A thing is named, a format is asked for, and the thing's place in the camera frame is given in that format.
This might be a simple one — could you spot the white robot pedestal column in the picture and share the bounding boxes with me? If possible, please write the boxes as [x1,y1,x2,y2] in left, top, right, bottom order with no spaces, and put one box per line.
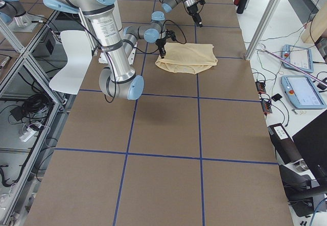
[99,0,136,65]

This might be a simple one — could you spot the blue teach pendant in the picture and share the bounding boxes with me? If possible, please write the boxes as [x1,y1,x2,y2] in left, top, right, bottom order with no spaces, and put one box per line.
[281,44,314,73]
[281,76,326,110]

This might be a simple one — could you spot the far blue teach pendant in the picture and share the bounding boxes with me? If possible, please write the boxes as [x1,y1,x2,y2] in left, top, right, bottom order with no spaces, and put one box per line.
[281,44,314,73]

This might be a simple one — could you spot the black water bottle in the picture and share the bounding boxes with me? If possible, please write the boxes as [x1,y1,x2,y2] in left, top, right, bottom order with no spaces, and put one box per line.
[236,0,248,14]

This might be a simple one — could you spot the black monitor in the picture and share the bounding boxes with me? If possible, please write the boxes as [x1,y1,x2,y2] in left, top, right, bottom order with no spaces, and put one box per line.
[292,111,326,184]

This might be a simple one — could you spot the beige long-sleeve printed shirt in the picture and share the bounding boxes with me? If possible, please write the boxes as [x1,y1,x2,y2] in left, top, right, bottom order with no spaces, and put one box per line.
[155,43,218,74]

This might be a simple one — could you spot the white plastic chair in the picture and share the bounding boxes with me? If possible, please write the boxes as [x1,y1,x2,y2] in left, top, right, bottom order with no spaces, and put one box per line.
[49,30,92,95]

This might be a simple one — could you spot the near blue teach pendant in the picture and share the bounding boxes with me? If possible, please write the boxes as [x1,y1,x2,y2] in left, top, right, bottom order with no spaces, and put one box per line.
[281,76,326,110]

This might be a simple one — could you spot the reacher grabber stick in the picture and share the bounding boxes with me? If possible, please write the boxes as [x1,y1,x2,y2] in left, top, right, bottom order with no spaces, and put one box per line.
[261,48,327,86]

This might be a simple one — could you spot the black box with label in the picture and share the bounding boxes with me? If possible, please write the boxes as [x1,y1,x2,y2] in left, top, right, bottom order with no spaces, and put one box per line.
[268,123,302,164]

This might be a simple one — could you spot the aluminium frame post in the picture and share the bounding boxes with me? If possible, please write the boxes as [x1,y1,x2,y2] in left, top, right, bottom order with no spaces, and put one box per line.
[245,0,280,60]

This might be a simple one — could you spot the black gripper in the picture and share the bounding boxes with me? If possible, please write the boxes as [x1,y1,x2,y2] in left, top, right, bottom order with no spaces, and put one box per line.
[155,38,166,58]
[187,4,203,28]

